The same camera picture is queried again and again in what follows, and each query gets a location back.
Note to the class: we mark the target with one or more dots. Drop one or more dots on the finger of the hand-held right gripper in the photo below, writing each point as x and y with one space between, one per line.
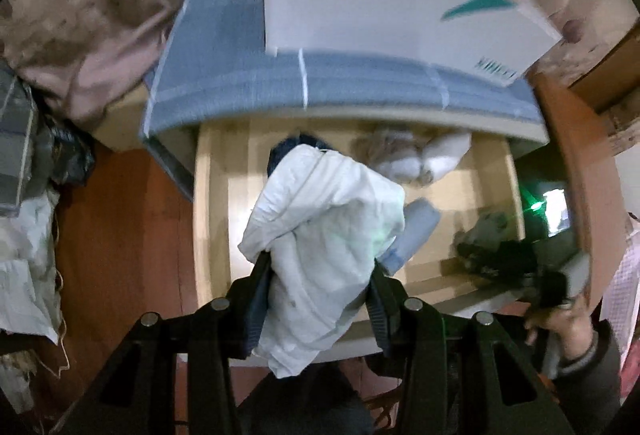
500 257

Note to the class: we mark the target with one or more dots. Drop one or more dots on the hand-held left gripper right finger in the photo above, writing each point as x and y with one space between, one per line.
381 315

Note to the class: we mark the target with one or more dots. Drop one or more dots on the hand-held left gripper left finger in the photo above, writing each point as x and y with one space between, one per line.
255 310

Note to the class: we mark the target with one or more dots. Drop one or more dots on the grey green cloth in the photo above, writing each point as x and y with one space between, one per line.
487 227

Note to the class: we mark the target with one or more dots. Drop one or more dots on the white underwear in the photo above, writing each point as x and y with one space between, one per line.
325 240

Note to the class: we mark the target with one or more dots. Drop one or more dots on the wooden drawer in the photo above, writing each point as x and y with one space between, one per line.
220 215

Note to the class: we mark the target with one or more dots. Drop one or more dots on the dark blue floral underwear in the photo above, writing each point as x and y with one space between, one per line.
285 152

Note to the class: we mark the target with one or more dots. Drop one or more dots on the white cardboard box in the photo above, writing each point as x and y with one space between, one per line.
375 5

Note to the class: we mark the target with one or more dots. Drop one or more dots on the person's right forearm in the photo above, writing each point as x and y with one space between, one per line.
590 385

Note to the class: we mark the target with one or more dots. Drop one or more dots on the person's right hand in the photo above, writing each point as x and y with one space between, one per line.
565 325

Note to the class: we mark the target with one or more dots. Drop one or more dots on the pink checked cloth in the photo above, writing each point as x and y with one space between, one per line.
622 290

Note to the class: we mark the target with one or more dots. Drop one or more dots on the light blue rolled cloth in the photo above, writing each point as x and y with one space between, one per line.
415 230

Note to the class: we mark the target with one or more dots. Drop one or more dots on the person's dark trousers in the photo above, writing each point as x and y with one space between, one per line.
310 405

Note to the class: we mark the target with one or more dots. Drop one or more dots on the brown wooden board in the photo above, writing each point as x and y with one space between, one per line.
590 155

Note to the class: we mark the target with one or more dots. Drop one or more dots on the grey sock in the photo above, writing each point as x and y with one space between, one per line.
385 155

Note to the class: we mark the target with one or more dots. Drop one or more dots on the brown wooden furniture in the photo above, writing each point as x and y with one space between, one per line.
610 75

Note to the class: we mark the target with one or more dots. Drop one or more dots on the beige cardboard box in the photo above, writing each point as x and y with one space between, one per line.
120 125

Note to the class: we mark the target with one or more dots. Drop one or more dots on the white plastic bag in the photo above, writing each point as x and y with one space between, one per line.
25 265

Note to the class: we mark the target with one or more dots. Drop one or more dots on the dark plastic bag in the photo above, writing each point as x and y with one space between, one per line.
65 155

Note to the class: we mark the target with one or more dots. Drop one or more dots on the grey plaid cloth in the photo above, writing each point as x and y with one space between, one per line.
15 140

